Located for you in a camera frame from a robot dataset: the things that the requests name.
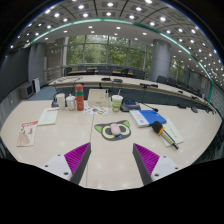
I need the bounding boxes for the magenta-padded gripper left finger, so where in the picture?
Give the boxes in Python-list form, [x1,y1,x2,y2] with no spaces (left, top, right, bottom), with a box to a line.
[42,142,92,185]

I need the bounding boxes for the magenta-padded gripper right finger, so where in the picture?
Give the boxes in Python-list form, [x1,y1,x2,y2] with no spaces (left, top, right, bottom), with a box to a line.
[131,143,181,186]

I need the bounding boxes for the cat-shaped grey green mouse pad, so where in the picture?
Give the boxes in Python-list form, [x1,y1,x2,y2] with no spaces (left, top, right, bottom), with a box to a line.
[94,119,132,142]

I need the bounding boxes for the white paper sheet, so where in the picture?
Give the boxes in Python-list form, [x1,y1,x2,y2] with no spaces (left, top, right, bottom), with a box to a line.
[159,118,185,148]

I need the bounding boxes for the red white leaflet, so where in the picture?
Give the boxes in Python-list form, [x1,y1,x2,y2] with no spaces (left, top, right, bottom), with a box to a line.
[16,120,39,148]

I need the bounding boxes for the cream booklet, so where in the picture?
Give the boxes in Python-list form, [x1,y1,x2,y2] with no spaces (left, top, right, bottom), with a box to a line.
[37,107,60,127]

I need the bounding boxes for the blue white book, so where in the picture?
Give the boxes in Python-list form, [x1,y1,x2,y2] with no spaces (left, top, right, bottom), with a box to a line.
[129,109,167,129]

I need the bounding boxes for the white lidded mug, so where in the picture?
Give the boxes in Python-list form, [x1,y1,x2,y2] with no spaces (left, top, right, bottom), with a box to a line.
[65,93,77,111]

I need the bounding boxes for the colourful sticker sheet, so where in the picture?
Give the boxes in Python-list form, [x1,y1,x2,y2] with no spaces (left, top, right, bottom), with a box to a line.
[82,105,110,116]

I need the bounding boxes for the red drink bottle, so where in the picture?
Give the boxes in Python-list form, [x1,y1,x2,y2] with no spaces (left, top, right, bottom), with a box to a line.
[74,83,85,112]

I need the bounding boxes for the white cardboard box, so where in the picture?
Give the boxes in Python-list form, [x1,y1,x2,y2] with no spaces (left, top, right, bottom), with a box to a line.
[87,88,112,108]

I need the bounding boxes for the green white cup with straw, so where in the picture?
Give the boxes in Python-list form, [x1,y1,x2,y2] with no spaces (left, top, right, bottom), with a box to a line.
[111,88,124,113]

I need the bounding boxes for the white floor appliance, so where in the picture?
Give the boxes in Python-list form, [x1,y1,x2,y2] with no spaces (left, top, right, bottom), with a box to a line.
[32,77,42,94]

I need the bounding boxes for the dark office chairs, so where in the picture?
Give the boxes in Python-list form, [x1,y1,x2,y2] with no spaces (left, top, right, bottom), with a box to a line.
[63,64,214,111]

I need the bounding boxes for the ceiling lights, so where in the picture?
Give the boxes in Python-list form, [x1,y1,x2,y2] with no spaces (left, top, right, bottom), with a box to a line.
[9,0,223,88]

